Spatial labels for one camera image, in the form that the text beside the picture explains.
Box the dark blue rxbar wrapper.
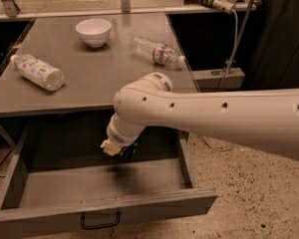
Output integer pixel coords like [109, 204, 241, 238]
[120, 143, 138, 161]

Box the grey metal counter cabinet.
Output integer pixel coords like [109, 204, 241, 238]
[0, 13, 201, 151]

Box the grey open top drawer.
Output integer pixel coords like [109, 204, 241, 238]
[0, 111, 216, 239]

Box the black drawer handle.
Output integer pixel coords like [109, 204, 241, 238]
[80, 211, 121, 230]

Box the white cable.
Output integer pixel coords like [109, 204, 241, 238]
[202, 8, 239, 152]

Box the white labelled plastic bottle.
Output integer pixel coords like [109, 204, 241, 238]
[11, 54, 64, 92]

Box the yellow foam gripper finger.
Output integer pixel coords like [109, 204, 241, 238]
[101, 139, 122, 156]

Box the clear plastic water bottle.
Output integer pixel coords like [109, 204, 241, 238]
[130, 36, 185, 69]

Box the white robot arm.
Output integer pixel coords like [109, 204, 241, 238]
[101, 73, 299, 160]

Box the metal shelf rail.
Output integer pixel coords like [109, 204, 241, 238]
[0, 0, 263, 21]

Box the thin metal pole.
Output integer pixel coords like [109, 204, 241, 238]
[223, 0, 254, 77]

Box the grey metal box bracket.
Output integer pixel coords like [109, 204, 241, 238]
[192, 68, 245, 93]

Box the white ceramic bowl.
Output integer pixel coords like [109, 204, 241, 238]
[76, 19, 112, 48]

